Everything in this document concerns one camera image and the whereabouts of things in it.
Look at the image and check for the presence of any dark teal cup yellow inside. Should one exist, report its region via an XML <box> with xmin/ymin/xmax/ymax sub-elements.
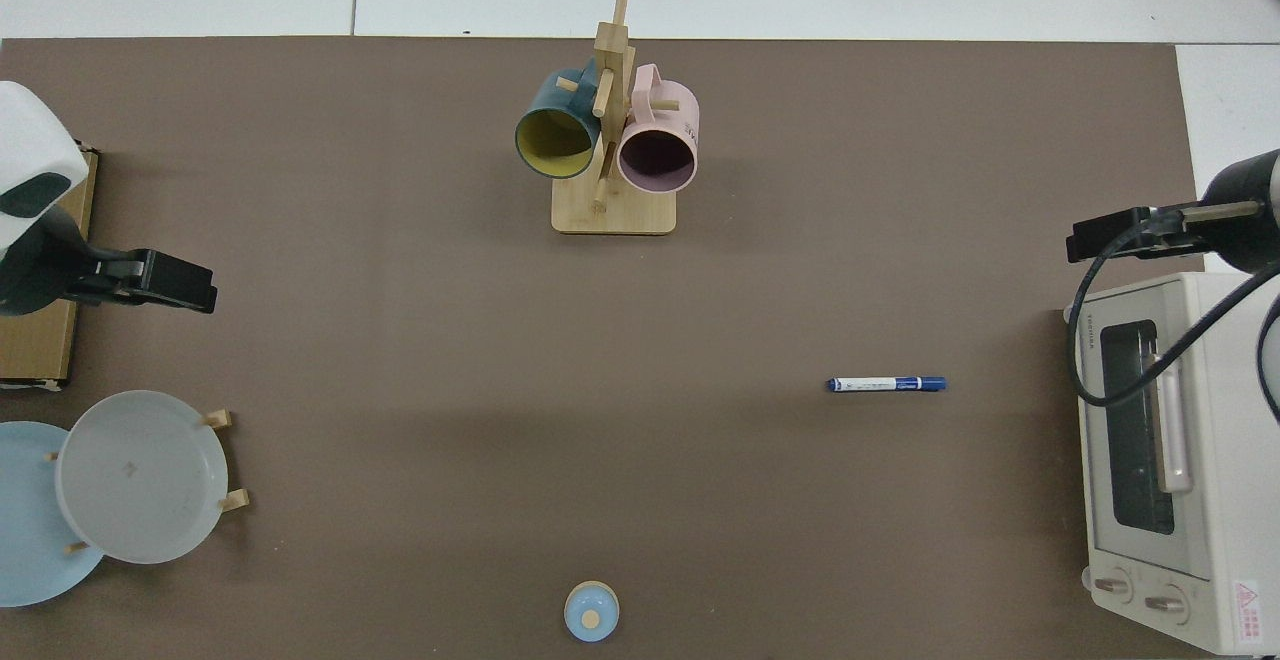
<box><xmin>514</xmin><ymin>58</ymin><xmax>606</xmax><ymax>181</ymax></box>

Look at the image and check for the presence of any wooden cup stand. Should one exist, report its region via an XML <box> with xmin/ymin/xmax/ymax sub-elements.
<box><xmin>551</xmin><ymin>0</ymin><xmax>678</xmax><ymax>236</ymax></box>

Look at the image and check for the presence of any pink cup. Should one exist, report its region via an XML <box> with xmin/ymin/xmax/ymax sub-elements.
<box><xmin>616</xmin><ymin>63</ymin><xmax>700</xmax><ymax>194</ymax></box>

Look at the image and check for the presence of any brown table cloth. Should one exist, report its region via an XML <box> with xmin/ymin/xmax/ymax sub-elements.
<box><xmin>0</xmin><ymin>36</ymin><xmax>1208</xmax><ymax>660</ymax></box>

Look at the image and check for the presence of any wire basket with wooden floor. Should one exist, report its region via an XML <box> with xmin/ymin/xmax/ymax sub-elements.
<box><xmin>0</xmin><ymin>140</ymin><xmax>101</xmax><ymax>391</ymax></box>

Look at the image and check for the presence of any small blue round thing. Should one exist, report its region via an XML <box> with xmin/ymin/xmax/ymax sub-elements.
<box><xmin>563</xmin><ymin>581</ymin><xmax>621</xmax><ymax>643</ymax></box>

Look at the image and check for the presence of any light blue plate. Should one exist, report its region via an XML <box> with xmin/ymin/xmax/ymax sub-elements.
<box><xmin>0</xmin><ymin>421</ymin><xmax>107</xmax><ymax>608</ymax></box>

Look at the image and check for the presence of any pale toaster oven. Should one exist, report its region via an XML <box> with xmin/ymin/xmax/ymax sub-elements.
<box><xmin>1063</xmin><ymin>271</ymin><xmax>1280</xmax><ymax>657</ymax></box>

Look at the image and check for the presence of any wooden plate rack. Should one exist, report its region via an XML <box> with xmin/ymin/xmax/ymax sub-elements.
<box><xmin>45</xmin><ymin>408</ymin><xmax>251</xmax><ymax>555</ymax></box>

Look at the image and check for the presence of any grey plate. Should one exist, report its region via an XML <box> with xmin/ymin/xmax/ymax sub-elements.
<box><xmin>54</xmin><ymin>390</ymin><xmax>230</xmax><ymax>566</ymax></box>

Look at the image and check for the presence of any blue and white marker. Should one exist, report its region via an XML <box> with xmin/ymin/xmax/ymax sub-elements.
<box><xmin>826</xmin><ymin>375</ymin><xmax>948</xmax><ymax>394</ymax></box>

